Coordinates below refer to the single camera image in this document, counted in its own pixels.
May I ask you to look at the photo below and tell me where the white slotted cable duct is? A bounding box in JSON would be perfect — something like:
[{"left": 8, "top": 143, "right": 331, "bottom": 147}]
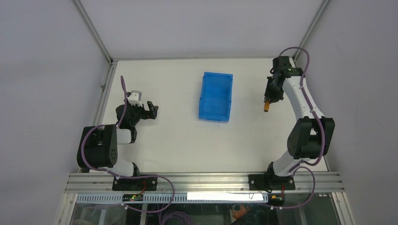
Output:
[{"left": 76, "top": 192, "right": 268, "bottom": 204}]

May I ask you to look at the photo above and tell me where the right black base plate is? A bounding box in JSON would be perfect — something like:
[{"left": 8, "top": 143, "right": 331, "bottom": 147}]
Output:
[{"left": 248, "top": 173, "right": 296, "bottom": 192}]

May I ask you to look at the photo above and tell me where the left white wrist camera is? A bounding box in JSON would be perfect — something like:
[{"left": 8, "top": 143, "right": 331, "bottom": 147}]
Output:
[{"left": 127, "top": 90, "right": 142, "bottom": 107}]

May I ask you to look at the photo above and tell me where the right aluminium frame post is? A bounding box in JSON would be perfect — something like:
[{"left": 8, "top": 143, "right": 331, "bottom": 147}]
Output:
[{"left": 292, "top": 0, "right": 332, "bottom": 169}]

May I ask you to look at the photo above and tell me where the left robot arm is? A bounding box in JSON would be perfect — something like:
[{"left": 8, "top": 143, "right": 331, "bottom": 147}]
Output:
[{"left": 77, "top": 101, "right": 159, "bottom": 190}]

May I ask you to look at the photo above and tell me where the small green circuit board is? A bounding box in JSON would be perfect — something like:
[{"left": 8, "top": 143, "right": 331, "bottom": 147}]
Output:
[{"left": 122, "top": 194, "right": 144, "bottom": 202}]

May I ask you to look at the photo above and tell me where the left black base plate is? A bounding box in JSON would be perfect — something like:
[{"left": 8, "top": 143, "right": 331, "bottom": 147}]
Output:
[{"left": 112, "top": 177, "right": 158, "bottom": 192}]

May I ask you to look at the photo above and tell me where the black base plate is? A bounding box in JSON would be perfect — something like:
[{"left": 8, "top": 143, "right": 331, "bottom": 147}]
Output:
[
  {"left": 112, "top": 177, "right": 158, "bottom": 192},
  {"left": 248, "top": 173, "right": 296, "bottom": 192}
]

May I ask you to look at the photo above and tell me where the aluminium front rail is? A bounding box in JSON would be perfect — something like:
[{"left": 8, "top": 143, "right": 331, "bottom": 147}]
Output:
[{"left": 65, "top": 172, "right": 345, "bottom": 194}]

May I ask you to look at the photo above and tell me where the blue plastic bin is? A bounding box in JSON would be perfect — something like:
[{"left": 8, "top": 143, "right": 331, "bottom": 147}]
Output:
[{"left": 199, "top": 72, "right": 233, "bottom": 122}]

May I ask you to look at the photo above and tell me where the left aluminium frame post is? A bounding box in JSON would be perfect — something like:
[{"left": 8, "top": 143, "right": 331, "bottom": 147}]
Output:
[{"left": 71, "top": 0, "right": 117, "bottom": 125}]

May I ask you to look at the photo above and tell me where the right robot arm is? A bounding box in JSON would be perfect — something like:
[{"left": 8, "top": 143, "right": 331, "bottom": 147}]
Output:
[{"left": 264, "top": 56, "right": 335, "bottom": 190}]

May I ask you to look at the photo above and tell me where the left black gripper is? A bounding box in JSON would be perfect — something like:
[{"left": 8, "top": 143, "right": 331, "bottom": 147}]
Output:
[{"left": 124, "top": 98, "right": 157, "bottom": 127}]

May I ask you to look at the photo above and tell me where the aluminium frame post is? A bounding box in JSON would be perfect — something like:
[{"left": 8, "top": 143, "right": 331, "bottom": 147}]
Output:
[
  {"left": 71, "top": 0, "right": 117, "bottom": 125},
  {"left": 292, "top": 0, "right": 332, "bottom": 169}
]

